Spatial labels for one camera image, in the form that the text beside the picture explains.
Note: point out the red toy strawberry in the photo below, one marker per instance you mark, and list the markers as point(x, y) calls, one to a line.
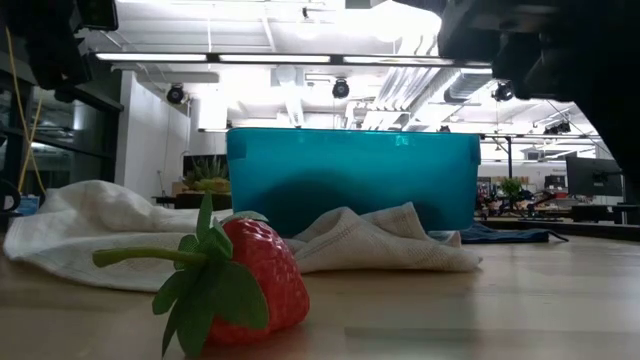
point(270, 280)

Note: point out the teal plastic tupperware container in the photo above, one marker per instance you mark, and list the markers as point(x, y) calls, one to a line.
point(350, 170)

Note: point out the black ceiling spot lamp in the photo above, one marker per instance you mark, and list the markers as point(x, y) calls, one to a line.
point(502, 92)
point(340, 88)
point(175, 94)
point(557, 129)

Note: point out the black pole stand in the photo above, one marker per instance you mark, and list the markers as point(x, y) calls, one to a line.
point(509, 160)

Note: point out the large black computer monitor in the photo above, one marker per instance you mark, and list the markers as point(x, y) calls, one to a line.
point(592, 175)

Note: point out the small green background plant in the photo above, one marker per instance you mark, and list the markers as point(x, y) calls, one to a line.
point(511, 186)

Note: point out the small blue box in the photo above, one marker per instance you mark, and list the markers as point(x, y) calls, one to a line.
point(27, 204)

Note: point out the white checked kitchen towel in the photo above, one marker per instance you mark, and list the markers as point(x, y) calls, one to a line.
point(75, 210)

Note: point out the navy blue cloth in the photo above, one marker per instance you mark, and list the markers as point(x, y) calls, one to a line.
point(500, 234)

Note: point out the succulent in black pot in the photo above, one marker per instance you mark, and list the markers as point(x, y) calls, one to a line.
point(207, 175)

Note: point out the long ceiling light bar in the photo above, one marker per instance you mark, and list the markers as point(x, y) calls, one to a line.
point(275, 58)

